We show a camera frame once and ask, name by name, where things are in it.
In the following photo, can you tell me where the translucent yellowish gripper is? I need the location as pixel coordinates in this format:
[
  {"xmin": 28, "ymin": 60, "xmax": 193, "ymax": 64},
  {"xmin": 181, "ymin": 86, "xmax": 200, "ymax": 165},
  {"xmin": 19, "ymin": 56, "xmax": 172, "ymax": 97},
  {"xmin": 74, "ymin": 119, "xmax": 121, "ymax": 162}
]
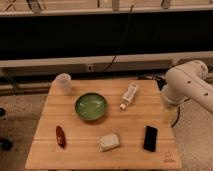
[{"xmin": 162, "ymin": 106, "xmax": 177, "ymax": 124}]

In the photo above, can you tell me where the green ceramic bowl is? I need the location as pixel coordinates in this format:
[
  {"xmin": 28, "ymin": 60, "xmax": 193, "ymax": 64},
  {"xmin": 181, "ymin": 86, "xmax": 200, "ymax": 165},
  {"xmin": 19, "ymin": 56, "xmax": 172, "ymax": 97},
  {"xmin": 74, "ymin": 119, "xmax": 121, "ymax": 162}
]
[{"xmin": 75, "ymin": 93, "xmax": 107, "ymax": 121}]

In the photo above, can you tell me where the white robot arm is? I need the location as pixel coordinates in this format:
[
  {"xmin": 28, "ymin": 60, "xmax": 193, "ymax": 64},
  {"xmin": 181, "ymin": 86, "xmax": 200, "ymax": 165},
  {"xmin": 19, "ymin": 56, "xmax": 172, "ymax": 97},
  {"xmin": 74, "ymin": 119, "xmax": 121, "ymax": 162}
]
[{"xmin": 160, "ymin": 60, "xmax": 213, "ymax": 124}]

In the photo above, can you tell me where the black rectangular device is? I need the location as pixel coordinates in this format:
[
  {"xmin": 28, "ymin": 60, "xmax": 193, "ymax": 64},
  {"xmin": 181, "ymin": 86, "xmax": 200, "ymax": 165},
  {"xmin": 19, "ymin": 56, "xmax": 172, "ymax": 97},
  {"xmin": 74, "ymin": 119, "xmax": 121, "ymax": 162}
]
[{"xmin": 143, "ymin": 126, "xmax": 158, "ymax": 152}]

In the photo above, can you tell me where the clear plastic bottle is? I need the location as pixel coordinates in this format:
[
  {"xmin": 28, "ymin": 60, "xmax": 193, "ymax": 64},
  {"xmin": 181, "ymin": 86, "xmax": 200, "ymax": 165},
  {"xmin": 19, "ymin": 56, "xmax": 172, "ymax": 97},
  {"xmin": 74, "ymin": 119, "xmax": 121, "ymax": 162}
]
[{"xmin": 120, "ymin": 82, "xmax": 139, "ymax": 110}]

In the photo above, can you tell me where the white sponge block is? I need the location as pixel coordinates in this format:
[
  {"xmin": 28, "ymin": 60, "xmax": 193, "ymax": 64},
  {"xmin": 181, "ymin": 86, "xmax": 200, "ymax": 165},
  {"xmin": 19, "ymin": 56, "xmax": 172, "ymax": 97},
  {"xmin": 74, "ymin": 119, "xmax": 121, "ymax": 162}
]
[{"xmin": 98, "ymin": 133, "xmax": 120, "ymax": 152}]

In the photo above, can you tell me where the wooden folding table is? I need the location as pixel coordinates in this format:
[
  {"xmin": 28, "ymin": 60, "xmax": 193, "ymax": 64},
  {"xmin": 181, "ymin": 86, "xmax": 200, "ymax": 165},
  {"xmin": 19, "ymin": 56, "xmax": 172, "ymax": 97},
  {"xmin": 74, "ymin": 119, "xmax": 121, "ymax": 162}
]
[{"xmin": 25, "ymin": 79, "xmax": 182, "ymax": 170}]

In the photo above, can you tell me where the clear plastic cup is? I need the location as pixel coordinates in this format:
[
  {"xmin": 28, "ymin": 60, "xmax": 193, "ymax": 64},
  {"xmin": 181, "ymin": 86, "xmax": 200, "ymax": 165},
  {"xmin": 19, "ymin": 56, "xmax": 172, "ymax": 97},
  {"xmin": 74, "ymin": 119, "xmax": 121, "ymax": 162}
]
[{"xmin": 55, "ymin": 73, "xmax": 71, "ymax": 95}]

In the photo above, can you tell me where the dark red oblong object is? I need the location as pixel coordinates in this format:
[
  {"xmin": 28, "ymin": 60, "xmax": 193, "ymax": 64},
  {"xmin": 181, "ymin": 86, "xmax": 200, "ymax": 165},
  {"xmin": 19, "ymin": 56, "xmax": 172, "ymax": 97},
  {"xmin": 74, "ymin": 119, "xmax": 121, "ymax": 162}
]
[{"xmin": 56, "ymin": 126, "xmax": 66, "ymax": 148}]

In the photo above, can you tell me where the black caster wheel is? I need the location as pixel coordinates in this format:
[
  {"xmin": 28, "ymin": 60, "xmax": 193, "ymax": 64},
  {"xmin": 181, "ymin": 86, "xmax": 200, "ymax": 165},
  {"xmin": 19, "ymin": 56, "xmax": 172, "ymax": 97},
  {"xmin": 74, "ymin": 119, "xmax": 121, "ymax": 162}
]
[{"xmin": 0, "ymin": 138, "xmax": 13, "ymax": 151}]

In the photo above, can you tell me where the black hanging cable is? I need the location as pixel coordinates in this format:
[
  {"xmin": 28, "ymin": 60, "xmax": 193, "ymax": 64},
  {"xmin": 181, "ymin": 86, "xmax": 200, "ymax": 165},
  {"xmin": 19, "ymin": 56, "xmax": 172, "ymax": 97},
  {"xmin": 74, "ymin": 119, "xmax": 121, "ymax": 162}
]
[{"xmin": 102, "ymin": 4, "xmax": 135, "ymax": 72}]

